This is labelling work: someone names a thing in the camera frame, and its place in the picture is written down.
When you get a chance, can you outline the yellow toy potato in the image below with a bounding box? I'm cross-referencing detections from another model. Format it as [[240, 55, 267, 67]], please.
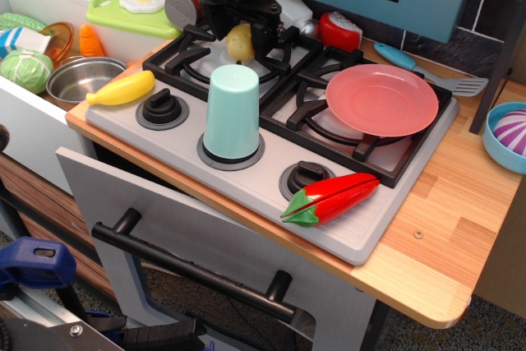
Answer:
[[225, 24, 255, 62]]

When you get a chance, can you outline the toy fried egg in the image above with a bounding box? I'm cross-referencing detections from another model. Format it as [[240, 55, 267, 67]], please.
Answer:
[[119, 0, 165, 14]]

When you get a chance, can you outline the black left stove knob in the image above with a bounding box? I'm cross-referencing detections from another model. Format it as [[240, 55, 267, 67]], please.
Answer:
[[136, 88, 190, 131]]

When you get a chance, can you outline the small steel pot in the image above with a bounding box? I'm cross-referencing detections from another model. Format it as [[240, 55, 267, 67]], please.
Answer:
[[46, 56, 127, 110]]

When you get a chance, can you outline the orange transparent bowl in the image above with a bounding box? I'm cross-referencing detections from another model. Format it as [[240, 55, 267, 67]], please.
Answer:
[[40, 22, 74, 68]]

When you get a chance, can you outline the green plastic cutting board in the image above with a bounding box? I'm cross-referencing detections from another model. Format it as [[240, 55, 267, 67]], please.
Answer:
[[86, 0, 181, 39]]

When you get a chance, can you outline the toy soup can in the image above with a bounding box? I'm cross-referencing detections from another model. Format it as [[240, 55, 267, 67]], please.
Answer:
[[164, 0, 203, 30]]

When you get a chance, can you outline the green toy cabbage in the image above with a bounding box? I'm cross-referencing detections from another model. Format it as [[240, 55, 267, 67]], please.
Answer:
[[1, 49, 54, 95]]

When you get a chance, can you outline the red toy cheese wedge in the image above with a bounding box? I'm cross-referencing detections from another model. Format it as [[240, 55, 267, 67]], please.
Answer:
[[319, 12, 362, 52]]

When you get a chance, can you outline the black right burner grate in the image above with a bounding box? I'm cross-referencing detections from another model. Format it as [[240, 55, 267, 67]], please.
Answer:
[[260, 47, 453, 187]]

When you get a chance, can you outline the grey toy stove top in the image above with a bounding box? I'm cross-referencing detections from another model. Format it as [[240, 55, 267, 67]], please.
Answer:
[[85, 79, 459, 265]]

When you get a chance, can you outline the blue clamp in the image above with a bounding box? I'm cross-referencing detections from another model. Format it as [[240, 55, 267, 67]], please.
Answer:
[[1, 237, 76, 293]]

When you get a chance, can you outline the yellow toy banana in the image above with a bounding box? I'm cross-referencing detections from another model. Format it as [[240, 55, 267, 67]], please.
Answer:
[[85, 71, 155, 105]]

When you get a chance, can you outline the black burner grate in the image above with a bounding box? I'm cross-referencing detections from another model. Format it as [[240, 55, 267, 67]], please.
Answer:
[[143, 25, 322, 100], [260, 47, 453, 187]]

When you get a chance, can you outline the black left burner grate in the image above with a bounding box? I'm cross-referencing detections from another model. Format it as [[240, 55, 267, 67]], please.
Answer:
[[143, 25, 322, 100]]

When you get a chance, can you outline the blue plastic bowl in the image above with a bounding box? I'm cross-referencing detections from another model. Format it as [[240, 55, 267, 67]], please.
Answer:
[[482, 102, 525, 174]]

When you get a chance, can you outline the black oven door handle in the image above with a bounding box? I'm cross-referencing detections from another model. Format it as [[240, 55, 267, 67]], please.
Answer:
[[91, 208, 298, 324]]

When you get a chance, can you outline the red toy chili pepper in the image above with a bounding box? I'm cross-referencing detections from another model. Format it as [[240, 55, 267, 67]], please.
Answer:
[[280, 173, 380, 228]]

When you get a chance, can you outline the black right stove knob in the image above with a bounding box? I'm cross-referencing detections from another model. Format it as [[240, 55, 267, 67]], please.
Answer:
[[279, 161, 335, 201]]

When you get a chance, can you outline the pink plastic plate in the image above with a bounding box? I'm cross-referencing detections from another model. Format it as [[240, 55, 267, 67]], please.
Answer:
[[325, 64, 439, 137]]

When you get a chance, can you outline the toy milk carton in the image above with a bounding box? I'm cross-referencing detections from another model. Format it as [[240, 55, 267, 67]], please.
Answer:
[[0, 27, 51, 60]]

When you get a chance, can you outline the purple toy onion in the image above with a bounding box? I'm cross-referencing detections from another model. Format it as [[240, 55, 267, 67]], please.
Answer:
[[493, 109, 525, 156]]

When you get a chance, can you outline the blue handled grey spatula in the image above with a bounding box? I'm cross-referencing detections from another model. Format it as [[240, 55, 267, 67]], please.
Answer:
[[373, 43, 489, 97]]

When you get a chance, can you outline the grey oven door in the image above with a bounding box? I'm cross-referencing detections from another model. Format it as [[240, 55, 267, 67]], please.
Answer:
[[57, 148, 381, 350]]

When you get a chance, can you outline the orange toy carrot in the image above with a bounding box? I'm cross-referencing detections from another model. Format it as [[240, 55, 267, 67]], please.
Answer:
[[79, 24, 105, 58]]

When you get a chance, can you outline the white toy bottle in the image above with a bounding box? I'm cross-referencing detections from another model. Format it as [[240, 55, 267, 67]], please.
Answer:
[[275, 0, 319, 39]]

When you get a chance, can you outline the black stove knob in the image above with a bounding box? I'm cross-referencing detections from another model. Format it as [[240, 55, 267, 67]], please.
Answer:
[[136, 88, 190, 131], [279, 161, 335, 201]]

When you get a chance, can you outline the mint green plastic cup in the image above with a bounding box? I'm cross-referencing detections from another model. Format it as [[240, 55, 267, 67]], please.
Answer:
[[203, 64, 260, 163]]

